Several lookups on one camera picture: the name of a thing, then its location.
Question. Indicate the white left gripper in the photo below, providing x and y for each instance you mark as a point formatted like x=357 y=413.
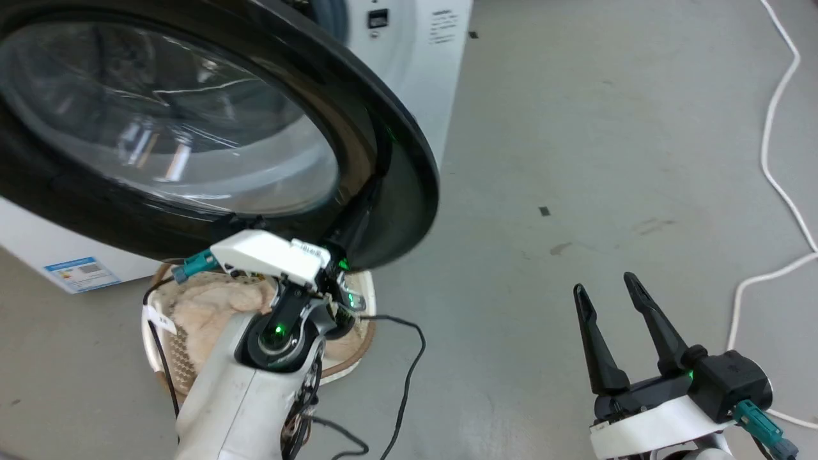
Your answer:
x=268 y=254

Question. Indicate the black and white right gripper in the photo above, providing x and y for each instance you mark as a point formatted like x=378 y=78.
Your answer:
x=645 y=421

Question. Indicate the black round glass washer door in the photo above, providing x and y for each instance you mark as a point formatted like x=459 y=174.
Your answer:
x=166 y=128

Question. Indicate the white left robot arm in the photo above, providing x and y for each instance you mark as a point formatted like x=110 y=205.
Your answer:
x=246 y=396

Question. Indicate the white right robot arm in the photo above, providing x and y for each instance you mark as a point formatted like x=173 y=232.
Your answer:
x=693 y=452

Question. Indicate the white washing machine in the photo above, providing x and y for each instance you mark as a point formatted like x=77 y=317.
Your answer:
x=422 y=76

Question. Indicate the beige fluffy clothing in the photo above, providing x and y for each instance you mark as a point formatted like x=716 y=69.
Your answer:
x=208 y=313

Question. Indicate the white woven laundry basket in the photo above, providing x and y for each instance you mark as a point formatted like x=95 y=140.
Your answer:
x=167 y=358

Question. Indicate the blue energy label sticker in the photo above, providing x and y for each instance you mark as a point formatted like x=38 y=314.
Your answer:
x=82 y=273

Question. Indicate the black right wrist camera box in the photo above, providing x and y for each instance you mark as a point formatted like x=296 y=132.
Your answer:
x=732 y=383

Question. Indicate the teal left camera connector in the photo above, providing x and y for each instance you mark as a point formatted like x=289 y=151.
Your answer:
x=195 y=264

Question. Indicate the teal camera connector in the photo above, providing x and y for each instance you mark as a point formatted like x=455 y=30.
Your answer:
x=195 y=264
x=760 y=428

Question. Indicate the teal right camera connector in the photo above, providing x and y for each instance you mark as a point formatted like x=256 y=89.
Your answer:
x=760 y=428

